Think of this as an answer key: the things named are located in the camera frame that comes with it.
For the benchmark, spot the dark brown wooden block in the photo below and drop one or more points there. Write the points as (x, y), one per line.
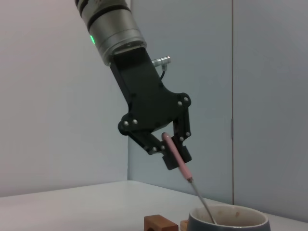
(158, 223)

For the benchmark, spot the grey ceramic mug with coffee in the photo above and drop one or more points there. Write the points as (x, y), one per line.
(228, 221)

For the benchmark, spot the light wooden block red stained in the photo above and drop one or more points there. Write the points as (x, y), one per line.
(184, 226)

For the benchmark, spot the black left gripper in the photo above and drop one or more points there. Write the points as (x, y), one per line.
(146, 101)

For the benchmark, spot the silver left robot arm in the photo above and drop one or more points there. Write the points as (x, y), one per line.
(110, 26)

